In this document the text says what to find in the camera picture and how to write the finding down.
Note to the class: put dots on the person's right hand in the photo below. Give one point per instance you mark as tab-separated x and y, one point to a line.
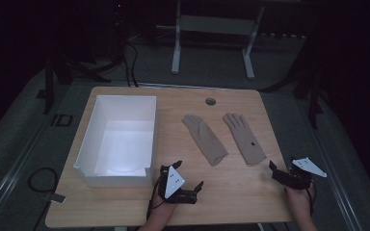
298	200

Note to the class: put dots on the white rectangular box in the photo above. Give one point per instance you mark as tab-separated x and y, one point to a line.
122	144

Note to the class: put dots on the white power strip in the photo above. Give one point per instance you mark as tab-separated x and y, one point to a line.
282	35

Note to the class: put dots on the person's left hand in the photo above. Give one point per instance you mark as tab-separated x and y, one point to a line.
162	205

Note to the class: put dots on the round grey table grommet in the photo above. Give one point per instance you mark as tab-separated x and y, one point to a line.
210	101

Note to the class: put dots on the grey tape piece on floor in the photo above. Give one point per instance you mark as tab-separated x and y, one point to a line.
58	198

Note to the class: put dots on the black rectangular floor marker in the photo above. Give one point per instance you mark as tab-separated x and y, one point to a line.
62	120

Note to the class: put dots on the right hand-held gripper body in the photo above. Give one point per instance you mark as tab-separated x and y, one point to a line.
298	174

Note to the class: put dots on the white metal desk frame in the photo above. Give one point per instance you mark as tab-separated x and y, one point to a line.
212	25

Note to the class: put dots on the beige glove with dark dot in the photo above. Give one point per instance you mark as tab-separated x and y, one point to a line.
245	138

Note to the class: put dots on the black floor stand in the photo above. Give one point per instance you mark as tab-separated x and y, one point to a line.
313	96
49	80

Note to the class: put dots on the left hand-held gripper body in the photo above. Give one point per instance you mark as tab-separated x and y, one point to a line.
174	184

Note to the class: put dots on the plain beige glove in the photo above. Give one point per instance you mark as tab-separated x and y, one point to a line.
205	139

